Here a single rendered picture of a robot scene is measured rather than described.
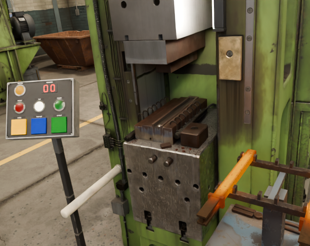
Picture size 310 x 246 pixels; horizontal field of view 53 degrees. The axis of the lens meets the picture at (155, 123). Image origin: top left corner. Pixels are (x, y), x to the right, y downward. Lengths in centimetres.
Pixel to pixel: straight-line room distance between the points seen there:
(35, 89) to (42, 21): 889
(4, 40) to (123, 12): 484
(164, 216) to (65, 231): 111
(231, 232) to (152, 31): 81
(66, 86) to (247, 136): 87
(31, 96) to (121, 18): 60
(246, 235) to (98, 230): 140
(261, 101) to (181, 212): 61
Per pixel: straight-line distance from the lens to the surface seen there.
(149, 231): 166
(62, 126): 150
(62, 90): 155
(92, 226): 244
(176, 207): 147
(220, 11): 124
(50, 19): 1064
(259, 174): 146
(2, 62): 600
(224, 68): 129
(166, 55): 124
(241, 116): 135
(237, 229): 123
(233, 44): 126
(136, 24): 129
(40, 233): 254
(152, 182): 145
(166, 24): 122
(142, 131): 142
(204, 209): 87
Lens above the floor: 152
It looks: 22 degrees down
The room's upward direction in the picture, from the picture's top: 6 degrees counter-clockwise
